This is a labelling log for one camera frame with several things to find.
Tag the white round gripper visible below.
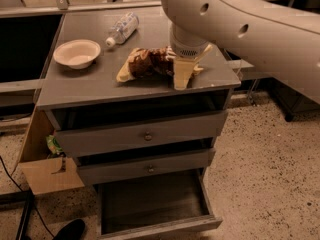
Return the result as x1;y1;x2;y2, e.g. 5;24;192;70
170;23;213;90

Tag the brown yellow chip bag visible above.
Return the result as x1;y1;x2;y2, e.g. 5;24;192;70
115;45;205;84

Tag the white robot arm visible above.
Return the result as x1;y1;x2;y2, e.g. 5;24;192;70
161;0;320;103

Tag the grey drawer cabinet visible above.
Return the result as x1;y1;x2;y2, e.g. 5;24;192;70
35;4;242;240

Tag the grey top drawer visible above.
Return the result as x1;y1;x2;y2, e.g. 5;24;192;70
55;111;227;157

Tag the grey drawer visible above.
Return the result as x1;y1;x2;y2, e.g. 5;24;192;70
97;169;222;240
77;148;216;185
55;111;227;157

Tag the grey middle drawer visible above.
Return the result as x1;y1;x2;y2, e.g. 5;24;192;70
77;148;216;185

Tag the grey bottom drawer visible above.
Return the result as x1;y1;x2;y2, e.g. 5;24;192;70
97;169;222;240

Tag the green snack bag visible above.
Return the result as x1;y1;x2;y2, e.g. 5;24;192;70
46;135;63;156

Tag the clear plastic water bottle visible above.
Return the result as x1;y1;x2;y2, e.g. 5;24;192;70
105;12;139;48

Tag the dark cabinet at right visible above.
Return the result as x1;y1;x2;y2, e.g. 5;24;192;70
269;79;320;122

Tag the white paper bowl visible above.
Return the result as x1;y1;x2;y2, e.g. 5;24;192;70
53;39;101;69

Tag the brown cardboard box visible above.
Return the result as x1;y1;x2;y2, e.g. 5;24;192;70
18;109;84;195

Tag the black shoe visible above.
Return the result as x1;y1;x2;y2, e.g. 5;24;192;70
52;219;85;240

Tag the grey metal rail frame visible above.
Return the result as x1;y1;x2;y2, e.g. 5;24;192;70
0;0;303;107

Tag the black floor cable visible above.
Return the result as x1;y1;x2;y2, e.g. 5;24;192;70
0;155;56;239

